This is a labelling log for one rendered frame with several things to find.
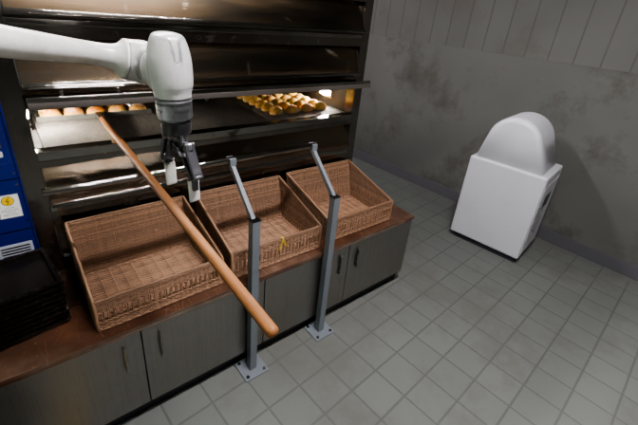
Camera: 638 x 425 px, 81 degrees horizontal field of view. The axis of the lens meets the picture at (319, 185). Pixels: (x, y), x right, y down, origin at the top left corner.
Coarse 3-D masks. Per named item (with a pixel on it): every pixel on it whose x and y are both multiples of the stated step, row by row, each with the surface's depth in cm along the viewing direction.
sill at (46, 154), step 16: (208, 128) 205; (224, 128) 208; (240, 128) 211; (256, 128) 218; (272, 128) 225; (80, 144) 168; (96, 144) 169; (112, 144) 172; (128, 144) 177; (144, 144) 181; (160, 144) 186
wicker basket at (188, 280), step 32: (96, 224) 177; (128, 224) 186; (96, 256) 179; (160, 256) 195; (192, 256) 197; (96, 288) 170; (128, 288) 171; (160, 288) 160; (192, 288) 171; (96, 320) 146; (128, 320) 156
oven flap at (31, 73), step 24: (192, 48) 180; (216, 48) 188; (240, 48) 195; (264, 48) 204; (288, 48) 213; (312, 48) 224; (336, 48) 235; (24, 72) 142; (48, 72) 146; (72, 72) 151; (96, 72) 156; (216, 72) 188; (240, 72) 196; (264, 72) 205; (288, 72) 214; (312, 72) 225; (336, 72) 236; (360, 72) 246
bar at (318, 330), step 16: (304, 144) 197; (208, 160) 166; (224, 160) 169; (240, 160) 175; (320, 160) 200; (112, 176) 143; (128, 176) 146; (48, 192) 130; (64, 192) 133; (240, 192) 170; (336, 208) 197; (256, 224) 166; (336, 224) 202; (256, 240) 170; (256, 256) 174; (256, 272) 178; (256, 288) 182; (320, 288) 221; (320, 304) 225; (320, 320) 229; (256, 336) 197; (320, 336) 231; (256, 352) 202; (240, 368) 205; (256, 368) 206
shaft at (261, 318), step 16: (112, 128) 182; (144, 176) 141; (160, 192) 130; (176, 208) 121; (192, 224) 114; (208, 256) 101; (224, 272) 95; (240, 288) 90; (256, 304) 86; (256, 320) 83; (272, 336) 80
